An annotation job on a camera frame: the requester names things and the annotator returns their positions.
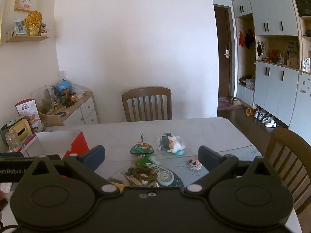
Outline small photo card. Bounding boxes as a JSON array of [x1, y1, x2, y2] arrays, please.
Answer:
[[14, 18, 27, 35]]

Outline brown woven ring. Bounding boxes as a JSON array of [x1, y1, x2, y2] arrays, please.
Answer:
[[131, 167, 157, 182]]

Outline clear bag of greens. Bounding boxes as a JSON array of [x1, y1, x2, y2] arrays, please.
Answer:
[[30, 85, 57, 114]]

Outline white cardboard box red edge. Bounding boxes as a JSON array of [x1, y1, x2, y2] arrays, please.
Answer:
[[19, 130, 90, 162]]

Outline light wooden stand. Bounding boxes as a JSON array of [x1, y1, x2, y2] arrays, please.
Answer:
[[38, 112, 65, 127]]

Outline blue globe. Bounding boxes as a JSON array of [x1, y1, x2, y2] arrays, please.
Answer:
[[55, 80, 72, 95]]

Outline blue correction tape dispenser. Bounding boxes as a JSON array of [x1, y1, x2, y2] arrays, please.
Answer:
[[148, 164, 175, 187]]

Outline brown wooden slat chair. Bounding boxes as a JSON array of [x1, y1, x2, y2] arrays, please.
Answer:
[[265, 127, 311, 214], [121, 87, 172, 122]]

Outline clear plastic bag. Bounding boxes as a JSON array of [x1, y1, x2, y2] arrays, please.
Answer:
[[72, 84, 86, 99]]

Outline patterned door mat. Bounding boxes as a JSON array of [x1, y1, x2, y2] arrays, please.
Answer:
[[217, 97, 243, 111]]

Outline small cartoon face toy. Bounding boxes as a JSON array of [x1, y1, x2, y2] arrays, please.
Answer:
[[187, 157, 203, 170]]

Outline black hanging bag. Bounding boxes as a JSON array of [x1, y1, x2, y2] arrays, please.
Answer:
[[245, 29, 255, 49]]

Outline bags in cabinet niche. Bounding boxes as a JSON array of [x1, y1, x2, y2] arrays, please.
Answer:
[[239, 75, 255, 89]]

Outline white plastic bag bundle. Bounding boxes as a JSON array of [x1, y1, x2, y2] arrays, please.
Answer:
[[157, 133, 186, 156]]

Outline green toy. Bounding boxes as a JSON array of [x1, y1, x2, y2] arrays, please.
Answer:
[[133, 155, 161, 168]]

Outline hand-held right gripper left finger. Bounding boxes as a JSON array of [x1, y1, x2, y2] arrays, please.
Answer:
[[31, 145, 121, 197]]

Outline golden flower ornament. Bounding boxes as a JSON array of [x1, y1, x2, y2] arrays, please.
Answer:
[[24, 10, 42, 36]]

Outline green fish pouch charm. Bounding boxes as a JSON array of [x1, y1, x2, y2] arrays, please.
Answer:
[[130, 134, 155, 155]]

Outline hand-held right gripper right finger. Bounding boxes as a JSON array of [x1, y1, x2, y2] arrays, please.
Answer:
[[185, 146, 283, 196]]

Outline cream green tissue box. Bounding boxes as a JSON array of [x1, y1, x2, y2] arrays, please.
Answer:
[[0, 117, 32, 147]]

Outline white shoes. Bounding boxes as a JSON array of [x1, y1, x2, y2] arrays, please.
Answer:
[[262, 117, 277, 128]]

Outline red white snack bag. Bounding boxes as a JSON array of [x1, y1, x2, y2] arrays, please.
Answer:
[[15, 99, 45, 134]]

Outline wooden wall shelf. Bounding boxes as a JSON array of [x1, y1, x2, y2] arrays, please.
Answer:
[[6, 28, 50, 43]]

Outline tall grey wall cabinet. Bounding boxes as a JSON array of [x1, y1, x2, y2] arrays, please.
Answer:
[[232, 0, 311, 139]]

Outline white sideboard wooden top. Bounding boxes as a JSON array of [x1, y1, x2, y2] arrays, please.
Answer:
[[52, 91, 99, 127]]

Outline brown entrance door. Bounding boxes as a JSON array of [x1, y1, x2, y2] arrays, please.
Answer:
[[214, 5, 235, 100]]

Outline clear glass jar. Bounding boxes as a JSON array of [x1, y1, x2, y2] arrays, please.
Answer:
[[5, 129, 21, 152]]

